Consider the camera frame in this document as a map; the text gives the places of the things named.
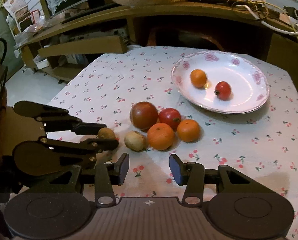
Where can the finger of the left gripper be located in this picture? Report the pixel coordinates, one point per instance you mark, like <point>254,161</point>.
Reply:
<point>56,154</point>
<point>56,119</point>

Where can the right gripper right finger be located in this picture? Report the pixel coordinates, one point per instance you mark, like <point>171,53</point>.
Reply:
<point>191,175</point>

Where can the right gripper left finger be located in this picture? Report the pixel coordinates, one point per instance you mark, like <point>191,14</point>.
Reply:
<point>109,174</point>

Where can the brown kiwi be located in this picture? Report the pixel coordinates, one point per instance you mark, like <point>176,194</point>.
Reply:
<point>106,134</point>
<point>135,141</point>

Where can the orange tangerine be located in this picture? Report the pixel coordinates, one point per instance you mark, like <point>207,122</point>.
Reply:
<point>198,78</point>
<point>160,136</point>
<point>188,130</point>

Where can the red tomato back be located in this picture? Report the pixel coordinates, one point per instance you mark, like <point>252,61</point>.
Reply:
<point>171,117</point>

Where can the large dark red tomato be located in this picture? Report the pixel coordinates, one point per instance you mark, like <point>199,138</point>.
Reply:
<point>143,115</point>

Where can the small red tomato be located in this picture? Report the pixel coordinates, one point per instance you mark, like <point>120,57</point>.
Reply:
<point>223,91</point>

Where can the orange tangerine front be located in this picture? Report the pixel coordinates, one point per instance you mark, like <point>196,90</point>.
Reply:
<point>198,78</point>

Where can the cherry print tablecloth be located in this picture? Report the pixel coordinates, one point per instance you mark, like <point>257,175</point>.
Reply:
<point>262,144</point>

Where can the white floral plate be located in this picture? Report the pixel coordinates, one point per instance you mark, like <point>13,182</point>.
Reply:
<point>249,86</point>

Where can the wooden tv cabinet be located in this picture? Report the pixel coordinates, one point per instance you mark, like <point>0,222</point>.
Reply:
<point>231,26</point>

